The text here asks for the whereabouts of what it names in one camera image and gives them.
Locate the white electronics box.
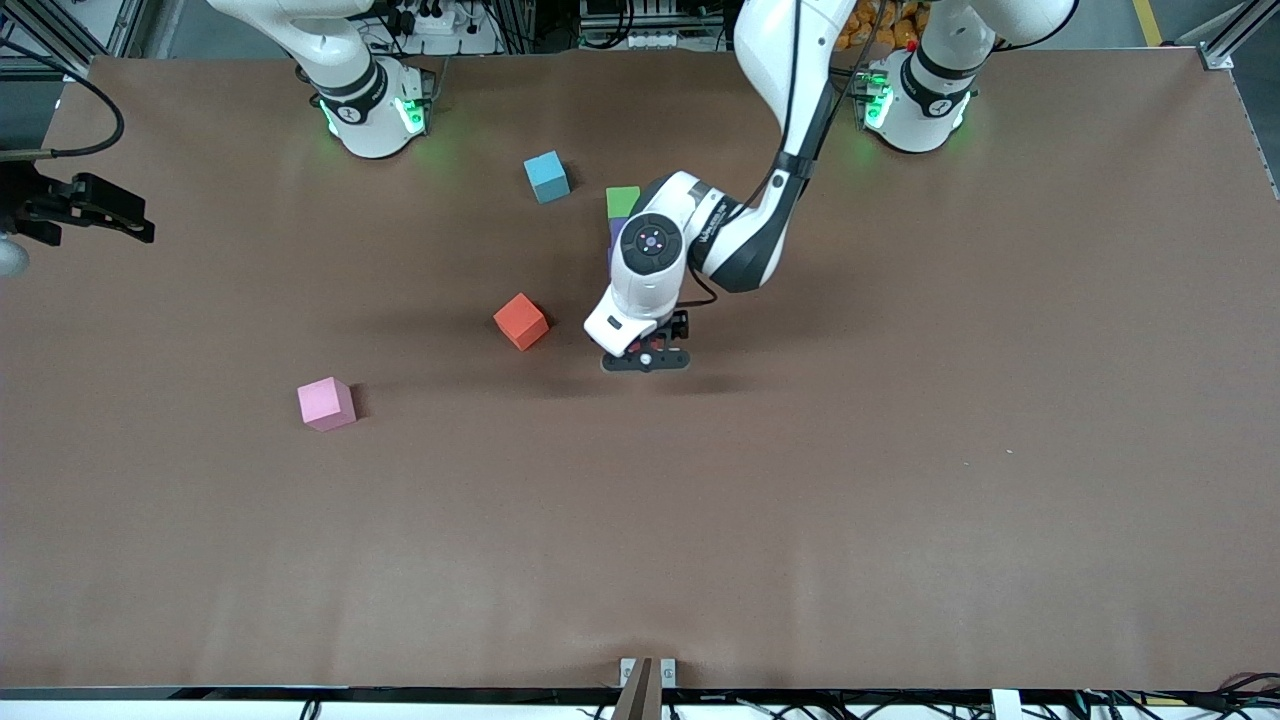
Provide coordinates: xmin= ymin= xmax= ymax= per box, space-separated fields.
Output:
xmin=578 ymin=0 xmax=701 ymax=51

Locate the brown table mat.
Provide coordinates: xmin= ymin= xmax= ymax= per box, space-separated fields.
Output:
xmin=0 ymin=45 xmax=1280 ymax=691

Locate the white power strip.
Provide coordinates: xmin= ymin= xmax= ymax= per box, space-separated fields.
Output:
xmin=385 ymin=0 xmax=461 ymax=37

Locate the pink foam cube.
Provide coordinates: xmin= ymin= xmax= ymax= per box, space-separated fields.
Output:
xmin=296 ymin=376 xmax=358 ymax=433

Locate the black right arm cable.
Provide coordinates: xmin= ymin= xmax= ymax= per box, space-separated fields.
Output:
xmin=0 ymin=38 xmax=128 ymax=160

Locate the metal bracket with brown post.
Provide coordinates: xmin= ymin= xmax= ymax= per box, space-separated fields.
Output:
xmin=612 ymin=657 xmax=678 ymax=720

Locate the orange netted fruit bag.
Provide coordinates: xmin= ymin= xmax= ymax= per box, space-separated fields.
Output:
xmin=845 ymin=0 xmax=923 ymax=53

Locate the orange foam cube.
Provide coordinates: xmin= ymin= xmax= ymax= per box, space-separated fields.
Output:
xmin=492 ymin=292 xmax=551 ymax=352

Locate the aluminium frame profile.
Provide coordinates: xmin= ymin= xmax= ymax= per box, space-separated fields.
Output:
xmin=1195 ymin=0 xmax=1280 ymax=71
xmin=0 ymin=0 xmax=151 ymax=81

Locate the cyan foam cube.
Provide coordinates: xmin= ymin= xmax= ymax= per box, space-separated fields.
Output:
xmin=523 ymin=150 xmax=572 ymax=206

